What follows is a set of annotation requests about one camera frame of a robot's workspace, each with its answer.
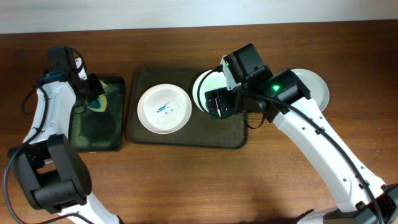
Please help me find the yellow green sponge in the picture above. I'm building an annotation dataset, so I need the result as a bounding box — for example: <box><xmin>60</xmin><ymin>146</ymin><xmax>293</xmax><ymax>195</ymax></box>
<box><xmin>86</xmin><ymin>80</ymin><xmax>108</xmax><ymax>113</ymax></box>

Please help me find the pink plate with green stain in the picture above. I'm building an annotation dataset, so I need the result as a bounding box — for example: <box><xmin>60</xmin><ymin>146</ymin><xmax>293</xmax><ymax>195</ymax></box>
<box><xmin>137</xmin><ymin>84</ymin><xmax>192</xmax><ymax>134</ymax></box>

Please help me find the light grey plate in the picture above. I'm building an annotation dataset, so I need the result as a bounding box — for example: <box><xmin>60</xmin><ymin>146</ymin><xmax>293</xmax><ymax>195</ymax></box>
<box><xmin>292</xmin><ymin>68</ymin><xmax>330</xmax><ymax>111</ymax></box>

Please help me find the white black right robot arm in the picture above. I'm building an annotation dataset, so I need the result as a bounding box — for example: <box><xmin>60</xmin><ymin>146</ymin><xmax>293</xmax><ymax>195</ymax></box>
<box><xmin>198</xmin><ymin>70</ymin><xmax>397</xmax><ymax>223</ymax></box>

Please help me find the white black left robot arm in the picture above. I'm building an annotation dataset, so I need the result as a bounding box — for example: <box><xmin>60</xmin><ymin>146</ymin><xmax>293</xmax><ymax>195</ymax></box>
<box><xmin>3</xmin><ymin>74</ymin><xmax>122</xmax><ymax>223</ymax></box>

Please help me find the black water tray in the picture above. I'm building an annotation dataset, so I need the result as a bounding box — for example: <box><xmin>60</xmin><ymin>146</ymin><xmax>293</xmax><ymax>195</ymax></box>
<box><xmin>69</xmin><ymin>76</ymin><xmax>126</xmax><ymax>152</ymax></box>

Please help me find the dark brown serving tray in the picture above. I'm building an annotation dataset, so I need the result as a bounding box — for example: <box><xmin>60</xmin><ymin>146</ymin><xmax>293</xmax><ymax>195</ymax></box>
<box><xmin>126</xmin><ymin>67</ymin><xmax>248</xmax><ymax>149</ymax></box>

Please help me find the cream plate with green stain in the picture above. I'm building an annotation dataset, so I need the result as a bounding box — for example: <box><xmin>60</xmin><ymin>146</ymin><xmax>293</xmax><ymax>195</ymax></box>
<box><xmin>192</xmin><ymin>70</ymin><xmax>226</xmax><ymax>119</ymax></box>

